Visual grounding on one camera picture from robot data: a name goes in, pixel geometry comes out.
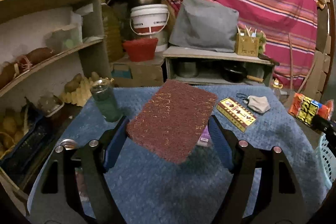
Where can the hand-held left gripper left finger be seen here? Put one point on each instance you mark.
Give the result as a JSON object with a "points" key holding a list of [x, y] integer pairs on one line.
{"points": [[115, 140]]}

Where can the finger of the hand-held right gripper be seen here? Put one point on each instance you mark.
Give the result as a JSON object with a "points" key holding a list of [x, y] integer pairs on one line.
{"points": [[324, 124]]}

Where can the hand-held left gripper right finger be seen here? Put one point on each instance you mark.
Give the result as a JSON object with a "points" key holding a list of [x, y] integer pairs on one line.
{"points": [[220, 140]]}

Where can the orange snack packet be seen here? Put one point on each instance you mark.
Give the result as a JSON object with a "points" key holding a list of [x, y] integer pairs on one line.
{"points": [[304, 108]]}

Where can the light blue plastic basket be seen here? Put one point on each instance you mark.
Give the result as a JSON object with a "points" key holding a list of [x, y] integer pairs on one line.
{"points": [[328, 161]]}

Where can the maroon scouring pad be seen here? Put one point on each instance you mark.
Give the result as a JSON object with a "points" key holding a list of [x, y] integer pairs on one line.
{"points": [[170, 119]]}

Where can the small purple packet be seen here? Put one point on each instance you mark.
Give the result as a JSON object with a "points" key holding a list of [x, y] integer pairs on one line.
{"points": [[204, 137]]}

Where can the yellow and red carton box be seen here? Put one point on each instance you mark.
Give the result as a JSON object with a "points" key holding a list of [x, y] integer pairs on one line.
{"points": [[236, 113]]}

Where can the green glass jar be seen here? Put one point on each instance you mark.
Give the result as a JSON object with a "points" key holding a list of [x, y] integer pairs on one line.
{"points": [[106, 103]]}

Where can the grey face mask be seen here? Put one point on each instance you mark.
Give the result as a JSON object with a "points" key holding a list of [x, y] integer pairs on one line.
{"points": [[258, 104]]}

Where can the wooden stick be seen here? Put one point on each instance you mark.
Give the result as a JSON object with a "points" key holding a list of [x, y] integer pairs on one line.
{"points": [[308, 74]]}

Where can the egg tray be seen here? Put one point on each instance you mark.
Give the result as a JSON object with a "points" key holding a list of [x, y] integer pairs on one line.
{"points": [[78, 96]]}

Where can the yellow oil bottle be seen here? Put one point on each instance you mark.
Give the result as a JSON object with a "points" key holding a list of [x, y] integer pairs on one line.
{"points": [[277, 85]]}

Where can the blue fluffy mat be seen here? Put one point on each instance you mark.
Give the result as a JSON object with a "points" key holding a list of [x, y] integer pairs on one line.
{"points": [[162, 187]]}

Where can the brown cardboard carton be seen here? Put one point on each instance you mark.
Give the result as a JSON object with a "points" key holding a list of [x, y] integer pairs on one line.
{"points": [[141, 73]]}

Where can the cardboard sheets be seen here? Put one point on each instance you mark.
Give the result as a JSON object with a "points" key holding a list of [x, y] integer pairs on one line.
{"points": [[321, 50]]}

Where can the dark blue plastic crate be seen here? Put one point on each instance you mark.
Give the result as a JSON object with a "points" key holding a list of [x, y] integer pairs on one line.
{"points": [[31, 145]]}

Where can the grey shelf table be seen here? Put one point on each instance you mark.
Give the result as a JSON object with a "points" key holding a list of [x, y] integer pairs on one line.
{"points": [[204, 53]]}

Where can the wooden shelf unit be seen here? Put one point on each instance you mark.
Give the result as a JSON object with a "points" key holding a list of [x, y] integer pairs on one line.
{"points": [[89, 53]]}

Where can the large red basket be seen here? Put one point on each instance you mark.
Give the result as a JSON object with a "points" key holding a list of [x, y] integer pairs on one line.
{"points": [[140, 49]]}

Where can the wooden utensil holder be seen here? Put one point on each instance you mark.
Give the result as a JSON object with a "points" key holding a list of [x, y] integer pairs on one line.
{"points": [[246, 45]]}

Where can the green leafy vegetables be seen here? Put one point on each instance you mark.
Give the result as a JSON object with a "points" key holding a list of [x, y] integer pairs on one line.
{"points": [[262, 43]]}

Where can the pile of potatoes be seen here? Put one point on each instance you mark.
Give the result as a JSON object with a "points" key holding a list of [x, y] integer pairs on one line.
{"points": [[10, 127]]}

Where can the large yellow oil jug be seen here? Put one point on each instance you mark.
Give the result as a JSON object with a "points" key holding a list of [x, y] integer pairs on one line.
{"points": [[111, 32]]}

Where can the sweet potato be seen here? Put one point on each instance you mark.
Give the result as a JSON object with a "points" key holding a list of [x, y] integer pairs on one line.
{"points": [[39, 56], [8, 74]]}

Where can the translucent plastic box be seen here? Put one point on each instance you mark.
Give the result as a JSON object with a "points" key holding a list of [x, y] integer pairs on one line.
{"points": [[64, 37]]}

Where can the grey cushion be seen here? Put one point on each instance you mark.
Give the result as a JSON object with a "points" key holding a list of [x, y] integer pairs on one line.
{"points": [[204, 24]]}

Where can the white plastic bucket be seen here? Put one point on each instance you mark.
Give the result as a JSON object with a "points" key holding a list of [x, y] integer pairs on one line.
{"points": [[149, 19]]}

